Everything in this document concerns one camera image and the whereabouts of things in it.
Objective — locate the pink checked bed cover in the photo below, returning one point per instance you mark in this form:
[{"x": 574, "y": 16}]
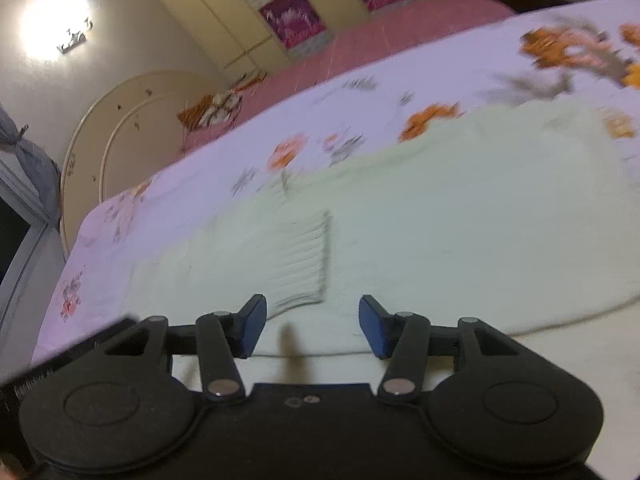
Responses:
[{"x": 380, "y": 45}]

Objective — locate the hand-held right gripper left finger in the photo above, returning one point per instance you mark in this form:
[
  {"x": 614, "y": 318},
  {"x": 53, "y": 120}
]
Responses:
[{"x": 253, "y": 322}]

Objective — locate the window frame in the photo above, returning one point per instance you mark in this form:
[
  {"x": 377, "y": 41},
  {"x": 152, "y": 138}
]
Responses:
[{"x": 20, "y": 240}]

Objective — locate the cream wardrobe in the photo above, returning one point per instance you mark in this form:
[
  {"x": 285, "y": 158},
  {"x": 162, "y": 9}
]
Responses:
[{"x": 220, "y": 20}]

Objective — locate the floral lilac bed sheet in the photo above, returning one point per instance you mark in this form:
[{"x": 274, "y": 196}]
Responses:
[{"x": 210, "y": 180}]

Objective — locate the pale green knit garment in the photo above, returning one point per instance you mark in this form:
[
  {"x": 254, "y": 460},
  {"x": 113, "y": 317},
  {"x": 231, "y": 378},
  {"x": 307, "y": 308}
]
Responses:
[{"x": 450, "y": 235}]

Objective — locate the orange patterned pillow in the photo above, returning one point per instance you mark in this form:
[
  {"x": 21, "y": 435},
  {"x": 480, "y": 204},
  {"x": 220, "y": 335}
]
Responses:
[{"x": 194, "y": 115}]

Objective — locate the grey curtain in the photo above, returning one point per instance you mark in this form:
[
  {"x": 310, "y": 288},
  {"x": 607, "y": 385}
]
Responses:
[{"x": 35, "y": 160}]

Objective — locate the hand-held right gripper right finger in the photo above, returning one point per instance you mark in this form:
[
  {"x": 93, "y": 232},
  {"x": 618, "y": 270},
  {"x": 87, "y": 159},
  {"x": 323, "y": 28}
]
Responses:
[{"x": 372, "y": 325}]

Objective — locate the cream arched headboard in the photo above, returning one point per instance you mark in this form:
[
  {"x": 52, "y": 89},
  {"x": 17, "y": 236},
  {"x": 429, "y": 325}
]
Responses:
[{"x": 87, "y": 150}]

